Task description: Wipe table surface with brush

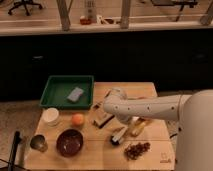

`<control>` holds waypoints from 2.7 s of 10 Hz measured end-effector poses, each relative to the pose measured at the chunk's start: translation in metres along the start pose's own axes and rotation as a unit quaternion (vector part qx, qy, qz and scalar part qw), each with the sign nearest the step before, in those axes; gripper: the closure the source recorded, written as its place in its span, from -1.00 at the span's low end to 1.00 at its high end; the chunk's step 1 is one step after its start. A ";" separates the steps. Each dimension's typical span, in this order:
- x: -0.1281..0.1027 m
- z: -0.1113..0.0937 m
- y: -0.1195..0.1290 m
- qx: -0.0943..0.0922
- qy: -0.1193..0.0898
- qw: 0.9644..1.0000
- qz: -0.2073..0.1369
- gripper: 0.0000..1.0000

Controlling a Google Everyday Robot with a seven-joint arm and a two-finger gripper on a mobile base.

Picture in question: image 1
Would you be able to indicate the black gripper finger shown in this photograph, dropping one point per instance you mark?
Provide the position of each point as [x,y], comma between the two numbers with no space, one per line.
[114,142]

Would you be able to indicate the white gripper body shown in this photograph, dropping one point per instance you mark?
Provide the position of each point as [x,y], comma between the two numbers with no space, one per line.
[119,134]

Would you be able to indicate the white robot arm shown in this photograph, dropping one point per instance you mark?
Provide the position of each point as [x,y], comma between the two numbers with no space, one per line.
[194,148]

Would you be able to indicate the wooden brush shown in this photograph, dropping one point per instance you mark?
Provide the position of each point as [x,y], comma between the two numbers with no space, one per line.
[101,118]

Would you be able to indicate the pile of brown crumbs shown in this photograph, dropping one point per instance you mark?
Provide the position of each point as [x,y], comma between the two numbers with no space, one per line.
[133,152]

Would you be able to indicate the orange fruit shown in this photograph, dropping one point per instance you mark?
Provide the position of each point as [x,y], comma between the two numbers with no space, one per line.
[77,119]

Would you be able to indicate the red bowl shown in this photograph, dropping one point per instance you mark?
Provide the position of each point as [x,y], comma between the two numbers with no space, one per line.
[136,98]

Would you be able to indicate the dark brown bowl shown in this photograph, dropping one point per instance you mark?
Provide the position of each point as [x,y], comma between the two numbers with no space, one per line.
[69,142]

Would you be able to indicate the grey sponge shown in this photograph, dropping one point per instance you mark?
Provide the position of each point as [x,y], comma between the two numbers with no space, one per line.
[75,94]

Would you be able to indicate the green plastic tray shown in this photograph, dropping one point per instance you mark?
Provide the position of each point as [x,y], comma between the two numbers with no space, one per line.
[59,87]

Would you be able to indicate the white cup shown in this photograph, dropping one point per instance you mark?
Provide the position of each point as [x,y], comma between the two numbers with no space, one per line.
[50,116]

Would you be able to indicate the metal cup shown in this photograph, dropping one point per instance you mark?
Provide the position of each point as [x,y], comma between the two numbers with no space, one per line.
[39,143]

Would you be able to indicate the black stand pole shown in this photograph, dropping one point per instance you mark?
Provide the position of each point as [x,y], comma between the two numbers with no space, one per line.
[16,141]

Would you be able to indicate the white bottle on shelf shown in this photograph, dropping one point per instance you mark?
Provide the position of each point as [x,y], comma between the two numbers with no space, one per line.
[90,11]

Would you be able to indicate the black chair right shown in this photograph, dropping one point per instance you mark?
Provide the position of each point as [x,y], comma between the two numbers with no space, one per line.
[180,3]

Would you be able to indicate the black office chair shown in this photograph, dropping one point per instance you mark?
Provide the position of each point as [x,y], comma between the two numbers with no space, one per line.
[24,3]

